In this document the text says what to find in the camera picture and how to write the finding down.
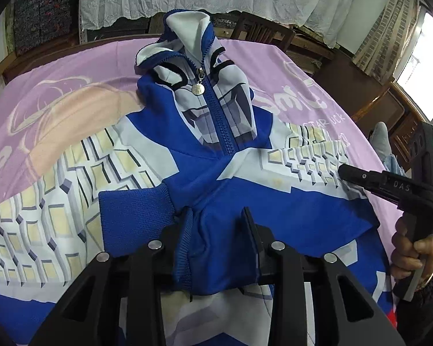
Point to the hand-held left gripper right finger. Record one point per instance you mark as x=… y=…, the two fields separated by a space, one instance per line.
x=252 y=234

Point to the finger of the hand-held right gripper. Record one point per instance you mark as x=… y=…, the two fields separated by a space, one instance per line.
x=360 y=176

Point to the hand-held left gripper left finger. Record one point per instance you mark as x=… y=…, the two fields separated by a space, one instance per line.
x=166 y=245

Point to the blue white hooded zip jacket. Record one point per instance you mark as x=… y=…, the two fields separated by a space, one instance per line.
x=209 y=176

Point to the person's right forearm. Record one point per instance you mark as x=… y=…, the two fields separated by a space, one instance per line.
x=422 y=310

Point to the person's right hand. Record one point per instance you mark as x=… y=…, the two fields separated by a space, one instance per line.
x=404 y=256

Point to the light grey blue cloth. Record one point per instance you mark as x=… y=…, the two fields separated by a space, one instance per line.
x=380 y=140

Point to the brown wooden bench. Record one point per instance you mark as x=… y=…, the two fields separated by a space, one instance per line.
x=368 y=93

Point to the bright window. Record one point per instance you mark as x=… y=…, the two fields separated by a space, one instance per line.
x=429 y=65

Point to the beige checked curtain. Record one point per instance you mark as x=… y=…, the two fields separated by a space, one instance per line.
x=386 y=32

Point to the dark wooden chair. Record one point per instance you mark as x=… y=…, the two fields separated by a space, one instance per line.
x=263 y=29

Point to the purple printed blanket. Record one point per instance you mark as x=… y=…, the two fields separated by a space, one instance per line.
x=65 y=79

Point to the stack of patterned storage boxes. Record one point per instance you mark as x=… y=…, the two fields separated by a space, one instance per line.
x=43 y=18

